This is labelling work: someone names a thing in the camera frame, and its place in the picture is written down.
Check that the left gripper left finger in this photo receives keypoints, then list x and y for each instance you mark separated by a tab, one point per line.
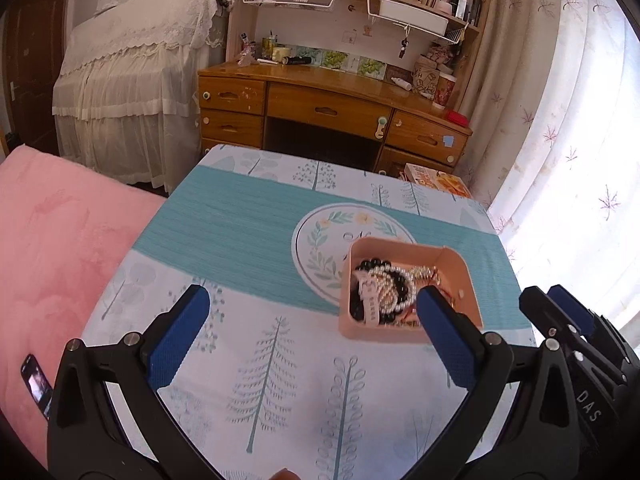
170	336

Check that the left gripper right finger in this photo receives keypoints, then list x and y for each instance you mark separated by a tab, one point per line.
461	347

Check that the pink strap smart watch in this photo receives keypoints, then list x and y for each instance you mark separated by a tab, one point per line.
370	289

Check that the right hand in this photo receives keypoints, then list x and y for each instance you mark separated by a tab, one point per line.
284	474

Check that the pink plastic storage box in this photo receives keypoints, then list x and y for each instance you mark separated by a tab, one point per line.
405	268

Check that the printed tree tablecloth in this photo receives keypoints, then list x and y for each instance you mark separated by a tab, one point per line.
270	382

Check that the black mobile phone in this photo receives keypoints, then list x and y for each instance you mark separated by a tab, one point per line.
37	384

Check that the orange cardboard box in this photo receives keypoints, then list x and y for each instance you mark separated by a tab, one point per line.
435	179

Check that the floral white curtain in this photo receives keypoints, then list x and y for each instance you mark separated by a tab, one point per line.
553	102

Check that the lace covered cabinet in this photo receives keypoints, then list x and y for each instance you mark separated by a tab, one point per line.
124	103

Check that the red paper cup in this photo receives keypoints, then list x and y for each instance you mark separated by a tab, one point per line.
444	88

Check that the wooden desk with drawers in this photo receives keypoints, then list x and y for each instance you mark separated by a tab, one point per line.
312	112

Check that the wooden bookshelf with books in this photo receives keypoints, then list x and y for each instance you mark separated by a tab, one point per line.
340	35

